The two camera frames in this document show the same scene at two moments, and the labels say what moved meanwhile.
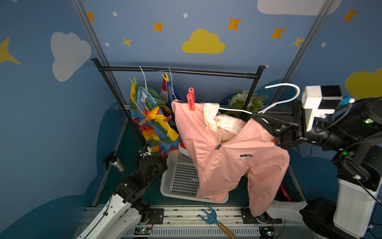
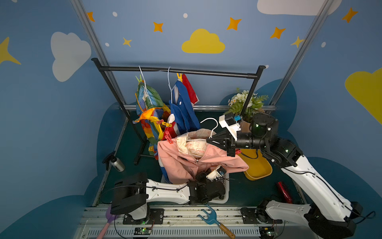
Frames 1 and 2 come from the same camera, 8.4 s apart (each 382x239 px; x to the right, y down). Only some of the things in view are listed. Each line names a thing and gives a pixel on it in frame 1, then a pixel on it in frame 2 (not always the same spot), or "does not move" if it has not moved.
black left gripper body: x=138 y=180 to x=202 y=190
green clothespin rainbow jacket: x=135 y=82 to x=139 y=80
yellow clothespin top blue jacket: x=166 y=78 to x=180 y=76
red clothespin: x=191 y=99 to x=168 y=137
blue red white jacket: x=168 y=94 to x=183 y=117
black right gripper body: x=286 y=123 to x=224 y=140
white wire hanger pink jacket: x=271 y=105 to x=211 y=133
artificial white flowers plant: x=238 y=100 does not move
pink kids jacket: x=222 y=147 to x=184 y=158
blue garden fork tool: x=212 y=219 does not move
